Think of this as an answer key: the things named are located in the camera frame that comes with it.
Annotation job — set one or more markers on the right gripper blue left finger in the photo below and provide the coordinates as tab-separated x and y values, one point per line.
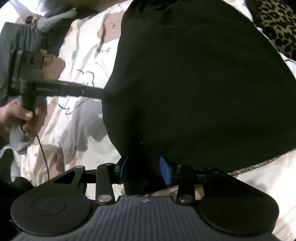
122	164

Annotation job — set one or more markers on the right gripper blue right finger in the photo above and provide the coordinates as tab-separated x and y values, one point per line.
165	170

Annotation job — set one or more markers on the person's left hand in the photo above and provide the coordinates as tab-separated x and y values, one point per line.
12	112

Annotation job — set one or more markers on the brown garment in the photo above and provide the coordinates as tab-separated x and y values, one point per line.
53	66

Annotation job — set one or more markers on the grey plush toy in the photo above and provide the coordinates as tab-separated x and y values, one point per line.
51	19

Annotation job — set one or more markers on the small teddy bear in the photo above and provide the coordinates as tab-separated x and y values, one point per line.
31	20

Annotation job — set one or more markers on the white bear print duvet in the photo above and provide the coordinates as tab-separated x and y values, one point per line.
81	117

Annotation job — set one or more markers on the light blue jeans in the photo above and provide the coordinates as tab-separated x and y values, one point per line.
11	152

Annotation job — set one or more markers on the leopard print garment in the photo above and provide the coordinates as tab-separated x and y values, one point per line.
277	20

